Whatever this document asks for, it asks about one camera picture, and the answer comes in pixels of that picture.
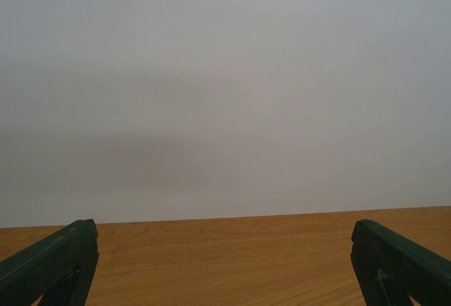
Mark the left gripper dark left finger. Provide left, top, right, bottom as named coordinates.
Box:
left=1, top=219, right=99, bottom=305

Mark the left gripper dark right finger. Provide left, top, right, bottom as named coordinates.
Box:
left=350, top=219, right=450, bottom=305

